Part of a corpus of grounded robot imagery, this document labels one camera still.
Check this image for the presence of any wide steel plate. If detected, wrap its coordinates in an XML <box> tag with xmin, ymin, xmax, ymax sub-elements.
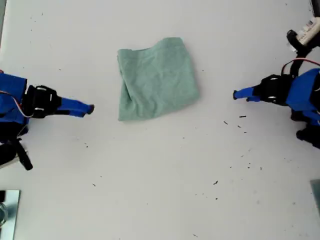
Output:
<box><xmin>0</xmin><ymin>189</ymin><xmax>22</xmax><ymax>240</ymax></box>

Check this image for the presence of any black camera stalk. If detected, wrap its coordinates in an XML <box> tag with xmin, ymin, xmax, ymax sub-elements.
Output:
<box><xmin>286</xmin><ymin>29</ymin><xmax>314</xmax><ymax>76</ymax></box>

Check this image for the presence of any green t-shirt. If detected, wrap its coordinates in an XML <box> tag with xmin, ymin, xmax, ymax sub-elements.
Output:
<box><xmin>116</xmin><ymin>36</ymin><xmax>201</xmax><ymax>123</ymax></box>

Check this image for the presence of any red white wire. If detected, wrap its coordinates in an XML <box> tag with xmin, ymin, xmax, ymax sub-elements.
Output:
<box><xmin>0</xmin><ymin>91</ymin><xmax>31</xmax><ymax>118</ymax></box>
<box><xmin>281</xmin><ymin>58</ymin><xmax>320</xmax><ymax>76</ymax></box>

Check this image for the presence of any white labelled camera box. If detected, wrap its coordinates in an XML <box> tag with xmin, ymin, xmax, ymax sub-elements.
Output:
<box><xmin>294</xmin><ymin>16</ymin><xmax>320</xmax><ymax>46</ymax></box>

